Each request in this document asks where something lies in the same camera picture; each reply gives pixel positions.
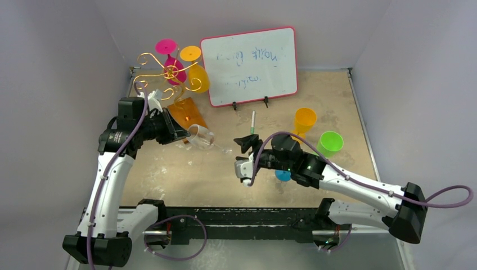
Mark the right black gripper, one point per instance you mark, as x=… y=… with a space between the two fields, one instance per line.
x=259 y=149

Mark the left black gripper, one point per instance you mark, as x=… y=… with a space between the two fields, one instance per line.
x=174 y=131

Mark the clear wine glass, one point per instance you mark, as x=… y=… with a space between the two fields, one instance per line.
x=204 y=139

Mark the blue plastic wine glass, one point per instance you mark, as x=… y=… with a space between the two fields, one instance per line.
x=283 y=175

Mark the yellow plastic wine glass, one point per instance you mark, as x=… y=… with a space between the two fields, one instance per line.
x=197 y=77

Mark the pink plastic wine glass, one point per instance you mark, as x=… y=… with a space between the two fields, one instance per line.
x=173 y=66

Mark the gold wire wine glass rack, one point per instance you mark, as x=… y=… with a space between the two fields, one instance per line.
x=184 y=111

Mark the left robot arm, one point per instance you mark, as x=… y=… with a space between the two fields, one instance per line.
x=104 y=237

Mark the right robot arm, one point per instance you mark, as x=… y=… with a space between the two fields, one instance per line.
x=398 y=209

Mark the orange plastic wine glass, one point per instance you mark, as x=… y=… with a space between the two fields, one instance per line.
x=304 y=120

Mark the green plastic wine glass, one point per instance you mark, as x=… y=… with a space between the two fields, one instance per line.
x=330 y=143

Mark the green whiteboard marker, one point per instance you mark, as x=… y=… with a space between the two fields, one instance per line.
x=253 y=118

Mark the pink framed whiteboard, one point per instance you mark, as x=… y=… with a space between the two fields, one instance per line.
x=250 y=66

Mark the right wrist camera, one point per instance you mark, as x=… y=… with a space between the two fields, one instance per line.
x=245 y=169

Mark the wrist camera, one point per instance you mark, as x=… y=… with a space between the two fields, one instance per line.
x=153 y=100
x=245 y=169

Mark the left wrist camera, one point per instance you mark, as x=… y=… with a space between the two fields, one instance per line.
x=153 y=100

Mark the black aluminium base frame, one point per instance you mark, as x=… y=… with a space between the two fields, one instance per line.
x=303 y=225

